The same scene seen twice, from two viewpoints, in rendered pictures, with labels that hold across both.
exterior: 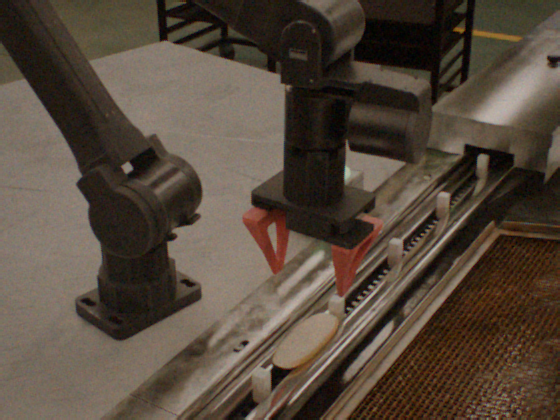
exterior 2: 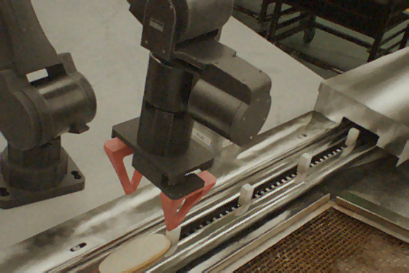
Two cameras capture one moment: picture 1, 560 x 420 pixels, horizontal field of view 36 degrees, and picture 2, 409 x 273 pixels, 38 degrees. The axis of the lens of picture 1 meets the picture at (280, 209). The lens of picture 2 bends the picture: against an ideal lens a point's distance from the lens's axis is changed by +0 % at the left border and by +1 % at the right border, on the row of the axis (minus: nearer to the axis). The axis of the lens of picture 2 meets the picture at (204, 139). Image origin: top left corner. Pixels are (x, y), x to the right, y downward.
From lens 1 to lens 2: 0.24 m
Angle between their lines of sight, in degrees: 7
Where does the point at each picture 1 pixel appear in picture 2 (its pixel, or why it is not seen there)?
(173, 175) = (71, 91)
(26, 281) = not seen: outside the picture
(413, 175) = (291, 131)
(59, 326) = not seen: outside the picture
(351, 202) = (189, 159)
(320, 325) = (151, 245)
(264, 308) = (115, 217)
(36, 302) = not seen: outside the picture
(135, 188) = (30, 95)
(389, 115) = (224, 99)
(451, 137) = (334, 108)
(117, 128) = (31, 42)
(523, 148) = (387, 133)
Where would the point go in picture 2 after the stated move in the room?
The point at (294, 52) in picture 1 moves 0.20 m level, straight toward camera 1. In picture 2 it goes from (153, 22) to (55, 131)
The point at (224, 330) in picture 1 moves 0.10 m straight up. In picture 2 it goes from (73, 228) to (77, 160)
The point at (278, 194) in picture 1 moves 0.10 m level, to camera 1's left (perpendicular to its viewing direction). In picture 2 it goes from (133, 135) to (45, 112)
